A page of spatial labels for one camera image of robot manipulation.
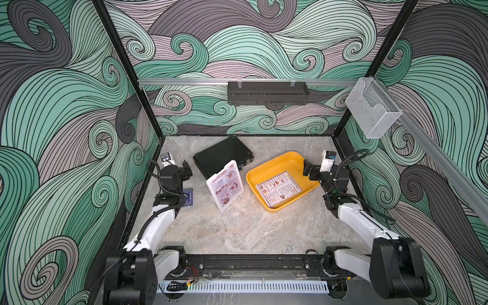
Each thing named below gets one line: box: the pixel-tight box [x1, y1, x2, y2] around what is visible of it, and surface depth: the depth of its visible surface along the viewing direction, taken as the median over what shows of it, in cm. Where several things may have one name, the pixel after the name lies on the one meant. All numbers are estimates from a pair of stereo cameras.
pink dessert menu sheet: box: [209, 162, 243, 208], surface depth 85 cm
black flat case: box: [193, 135, 255, 180], surface depth 107 cm
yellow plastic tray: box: [245, 151, 321, 214], surface depth 100 cm
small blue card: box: [181, 188, 194, 208], surface depth 94 cm
